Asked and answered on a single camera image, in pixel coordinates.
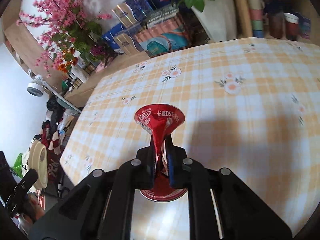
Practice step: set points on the white ribbed vase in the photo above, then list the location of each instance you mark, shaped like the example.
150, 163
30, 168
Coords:
80, 74

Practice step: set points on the cardboard box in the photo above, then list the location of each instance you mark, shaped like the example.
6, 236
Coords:
68, 128

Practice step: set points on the white standing fan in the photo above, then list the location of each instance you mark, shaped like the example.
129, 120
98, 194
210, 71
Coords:
35, 87

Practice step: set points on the orange artificial flowers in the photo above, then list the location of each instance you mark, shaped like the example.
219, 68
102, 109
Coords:
66, 60

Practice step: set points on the red white checked blanket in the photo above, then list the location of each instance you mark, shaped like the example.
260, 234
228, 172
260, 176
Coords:
53, 142

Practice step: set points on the red cup white rim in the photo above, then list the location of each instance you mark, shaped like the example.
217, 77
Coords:
291, 27

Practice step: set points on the green plastic bag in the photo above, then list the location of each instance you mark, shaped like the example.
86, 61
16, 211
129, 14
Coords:
17, 166

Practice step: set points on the gold navy gift box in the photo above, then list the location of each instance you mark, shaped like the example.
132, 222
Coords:
125, 42
132, 7

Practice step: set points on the dark clothes pile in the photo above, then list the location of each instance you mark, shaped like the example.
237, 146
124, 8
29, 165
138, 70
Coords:
53, 110

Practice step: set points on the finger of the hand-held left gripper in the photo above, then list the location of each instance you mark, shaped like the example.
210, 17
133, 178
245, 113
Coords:
27, 181

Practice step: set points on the black green box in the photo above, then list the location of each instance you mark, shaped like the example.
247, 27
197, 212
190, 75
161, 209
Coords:
162, 15

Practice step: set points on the pink cloth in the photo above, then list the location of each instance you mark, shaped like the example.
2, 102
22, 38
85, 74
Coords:
100, 67

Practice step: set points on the person's left hand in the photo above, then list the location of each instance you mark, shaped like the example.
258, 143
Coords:
33, 210

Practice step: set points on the wooden wall shelf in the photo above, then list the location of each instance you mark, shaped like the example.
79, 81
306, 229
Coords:
22, 42

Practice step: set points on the red printed cushion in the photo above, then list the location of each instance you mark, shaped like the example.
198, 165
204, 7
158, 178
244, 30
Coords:
53, 170

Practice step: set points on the purple artificial flower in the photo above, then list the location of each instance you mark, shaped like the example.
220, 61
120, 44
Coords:
98, 50

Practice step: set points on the white angular vase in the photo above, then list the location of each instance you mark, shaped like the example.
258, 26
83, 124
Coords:
217, 17

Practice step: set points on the red drink can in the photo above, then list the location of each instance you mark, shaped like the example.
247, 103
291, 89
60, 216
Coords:
160, 120

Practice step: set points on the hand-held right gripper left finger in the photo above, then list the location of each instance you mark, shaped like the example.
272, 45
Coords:
151, 177

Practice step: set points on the black mini tripod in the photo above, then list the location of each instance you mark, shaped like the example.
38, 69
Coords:
112, 56

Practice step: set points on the pink blossom artificial flowers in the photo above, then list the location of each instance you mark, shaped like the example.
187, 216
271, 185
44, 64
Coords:
62, 12

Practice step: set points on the stack of coloured paper cups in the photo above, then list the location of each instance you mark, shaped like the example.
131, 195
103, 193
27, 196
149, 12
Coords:
255, 12

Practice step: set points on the brown plastic cup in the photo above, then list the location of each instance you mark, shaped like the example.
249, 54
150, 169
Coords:
276, 26

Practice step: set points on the tall wooden shelf unit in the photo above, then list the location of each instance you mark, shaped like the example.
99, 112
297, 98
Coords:
241, 5

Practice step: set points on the shrink-wrapped pack teal print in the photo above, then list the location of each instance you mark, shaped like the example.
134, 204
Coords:
162, 40

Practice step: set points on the low wooden cabinet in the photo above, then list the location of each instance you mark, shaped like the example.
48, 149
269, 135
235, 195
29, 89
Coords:
82, 87

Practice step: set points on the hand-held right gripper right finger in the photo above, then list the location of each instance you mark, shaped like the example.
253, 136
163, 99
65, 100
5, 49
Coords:
172, 177

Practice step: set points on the small blue box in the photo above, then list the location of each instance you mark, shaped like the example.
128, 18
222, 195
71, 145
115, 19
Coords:
305, 27

